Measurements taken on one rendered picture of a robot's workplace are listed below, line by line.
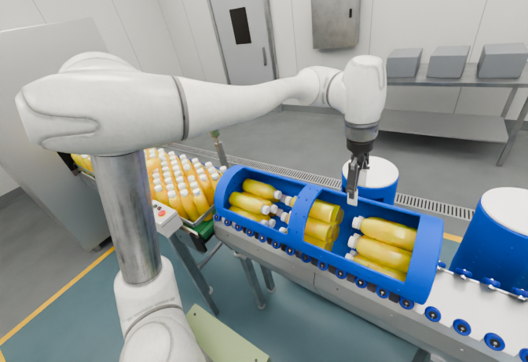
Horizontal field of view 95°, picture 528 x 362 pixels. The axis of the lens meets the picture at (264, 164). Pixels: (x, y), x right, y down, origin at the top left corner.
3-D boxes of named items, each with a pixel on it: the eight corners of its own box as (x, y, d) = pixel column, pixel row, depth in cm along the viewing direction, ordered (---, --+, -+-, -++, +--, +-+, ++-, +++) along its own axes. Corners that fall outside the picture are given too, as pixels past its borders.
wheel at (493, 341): (507, 341, 68) (505, 337, 70) (486, 331, 71) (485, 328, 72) (504, 356, 68) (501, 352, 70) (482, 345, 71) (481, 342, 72)
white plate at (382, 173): (342, 155, 146) (342, 157, 146) (342, 185, 124) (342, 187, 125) (394, 155, 137) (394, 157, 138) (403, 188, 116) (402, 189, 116)
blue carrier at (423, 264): (418, 321, 79) (439, 275, 62) (223, 228, 126) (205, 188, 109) (429, 252, 96) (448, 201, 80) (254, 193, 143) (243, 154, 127)
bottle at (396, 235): (418, 236, 83) (361, 219, 93) (420, 228, 77) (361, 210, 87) (414, 256, 80) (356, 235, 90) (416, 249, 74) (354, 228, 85)
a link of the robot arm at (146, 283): (128, 362, 66) (119, 297, 82) (188, 330, 74) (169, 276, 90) (25, 53, 32) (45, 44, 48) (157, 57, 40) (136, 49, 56)
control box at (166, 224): (168, 238, 119) (159, 224, 113) (145, 224, 130) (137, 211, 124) (183, 224, 126) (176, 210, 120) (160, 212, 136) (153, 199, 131)
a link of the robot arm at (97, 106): (181, 69, 31) (157, 59, 41) (-22, 67, 22) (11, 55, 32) (188, 160, 37) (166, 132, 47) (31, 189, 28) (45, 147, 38)
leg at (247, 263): (262, 311, 179) (244, 261, 144) (256, 306, 182) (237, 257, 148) (266, 304, 183) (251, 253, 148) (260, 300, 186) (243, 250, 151)
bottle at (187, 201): (202, 212, 145) (192, 188, 135) (199, 221, 139) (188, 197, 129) (191, 213, 146) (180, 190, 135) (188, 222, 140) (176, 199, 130)
